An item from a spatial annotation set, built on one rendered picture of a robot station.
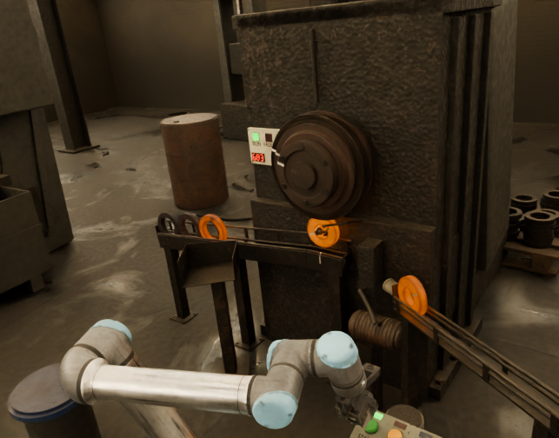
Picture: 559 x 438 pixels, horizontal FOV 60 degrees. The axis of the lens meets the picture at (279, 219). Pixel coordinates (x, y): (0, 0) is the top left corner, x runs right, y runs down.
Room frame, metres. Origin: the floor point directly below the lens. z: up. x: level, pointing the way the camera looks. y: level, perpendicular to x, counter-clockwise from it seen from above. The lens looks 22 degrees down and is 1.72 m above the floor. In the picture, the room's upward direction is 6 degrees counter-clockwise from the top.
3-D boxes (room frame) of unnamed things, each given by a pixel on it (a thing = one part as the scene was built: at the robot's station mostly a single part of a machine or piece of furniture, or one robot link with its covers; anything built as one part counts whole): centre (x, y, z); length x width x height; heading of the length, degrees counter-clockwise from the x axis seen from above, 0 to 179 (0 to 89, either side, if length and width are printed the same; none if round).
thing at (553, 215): (3.45, -1.57, 0.22); 1.20 x 0.81 x 0.44; 49
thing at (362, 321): (1.72, -0.37, 0.27); 0.22 x 0.13 x 0.53; 51
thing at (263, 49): (2.37, -0.46, 0.88); 1.08 x 0.73 x 1.76; 51
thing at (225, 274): (2.14, 0.36, 0.36); 0.26 x 0.20 x 0.72; 86
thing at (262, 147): (2.33, 0.01, 1.15); 0.26 x 0.02 x 0.18; 51
